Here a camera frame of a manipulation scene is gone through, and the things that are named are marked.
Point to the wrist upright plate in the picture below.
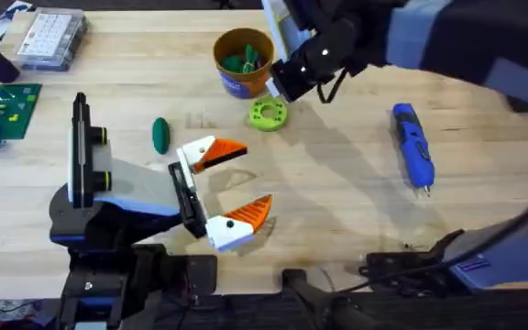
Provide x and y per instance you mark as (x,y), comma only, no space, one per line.
(284,27)
(79,151)

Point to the clear plastic parts box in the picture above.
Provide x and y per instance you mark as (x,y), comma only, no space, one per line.
(51,39)

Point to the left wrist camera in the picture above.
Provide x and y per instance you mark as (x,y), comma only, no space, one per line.
(99,136)

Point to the orange tub with toys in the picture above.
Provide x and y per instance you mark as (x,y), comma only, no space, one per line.
(243,69)

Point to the black rail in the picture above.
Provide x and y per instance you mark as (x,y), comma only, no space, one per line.
(245,316)

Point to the green board with blocks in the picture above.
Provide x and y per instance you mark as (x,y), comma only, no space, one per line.
(12,110)

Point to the blue electric screwdriver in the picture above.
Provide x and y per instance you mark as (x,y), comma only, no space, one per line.
(413,142)

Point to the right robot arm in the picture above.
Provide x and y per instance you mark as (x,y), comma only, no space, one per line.
(498,41)

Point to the green toy vegetable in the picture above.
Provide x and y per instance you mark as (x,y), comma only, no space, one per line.
(161,135)

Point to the right wrist upright plate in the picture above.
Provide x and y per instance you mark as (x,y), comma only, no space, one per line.
(284,27)

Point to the left wrist upright plate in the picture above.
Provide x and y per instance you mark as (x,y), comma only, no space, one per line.
(79,151)

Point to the green disc with holes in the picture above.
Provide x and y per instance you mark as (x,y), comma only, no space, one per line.
(257,120)

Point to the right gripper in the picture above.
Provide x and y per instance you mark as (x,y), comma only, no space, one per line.
(337,41)

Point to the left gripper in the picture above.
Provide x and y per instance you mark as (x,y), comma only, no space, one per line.
(140,190)

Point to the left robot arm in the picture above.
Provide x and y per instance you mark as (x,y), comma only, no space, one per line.
(108,284)

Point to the white and blue packet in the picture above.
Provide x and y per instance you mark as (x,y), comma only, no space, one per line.
(3,23)

